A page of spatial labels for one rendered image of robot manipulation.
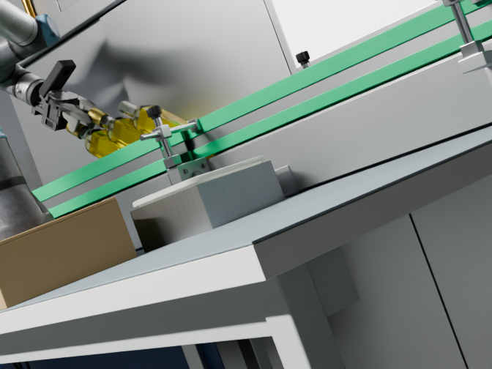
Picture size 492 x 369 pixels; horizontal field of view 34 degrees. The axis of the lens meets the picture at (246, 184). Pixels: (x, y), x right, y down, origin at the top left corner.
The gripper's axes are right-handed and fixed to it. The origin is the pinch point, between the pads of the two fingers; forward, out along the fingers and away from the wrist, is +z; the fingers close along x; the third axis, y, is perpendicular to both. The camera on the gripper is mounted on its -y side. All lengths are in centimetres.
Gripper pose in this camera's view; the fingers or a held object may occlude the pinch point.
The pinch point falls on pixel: (94, 116)
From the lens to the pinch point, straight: 193.1
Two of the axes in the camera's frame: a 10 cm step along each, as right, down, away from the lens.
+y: -2.3, 8.8, 4.1
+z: 7.8, 4.2, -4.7
